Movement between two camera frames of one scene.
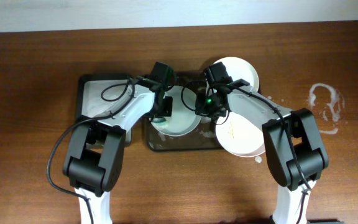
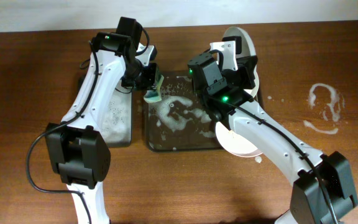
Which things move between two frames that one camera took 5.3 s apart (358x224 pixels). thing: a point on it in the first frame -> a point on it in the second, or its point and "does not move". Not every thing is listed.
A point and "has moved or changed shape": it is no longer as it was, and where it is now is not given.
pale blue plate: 184,119 -> 248,50
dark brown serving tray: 204,138 does not move
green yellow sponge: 159,119 has moved or changed shape
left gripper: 165,107 -> 153,76
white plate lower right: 240,137 does not move
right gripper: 206,109 -> 248,73
